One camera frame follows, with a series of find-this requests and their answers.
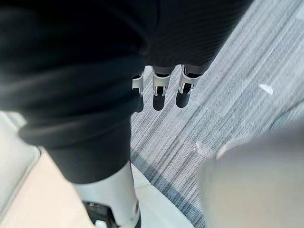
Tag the right robot hand black cloth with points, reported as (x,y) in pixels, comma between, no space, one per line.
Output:
(71,71)

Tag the silver robot leg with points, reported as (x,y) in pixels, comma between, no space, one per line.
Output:
(256,180)

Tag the white leather sofa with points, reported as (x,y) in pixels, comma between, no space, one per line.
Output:
(14,152)

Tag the beige seat cushion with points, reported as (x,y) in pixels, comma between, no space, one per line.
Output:
(40,194)

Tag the small white scrap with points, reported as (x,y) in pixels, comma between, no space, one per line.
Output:
(266,88)

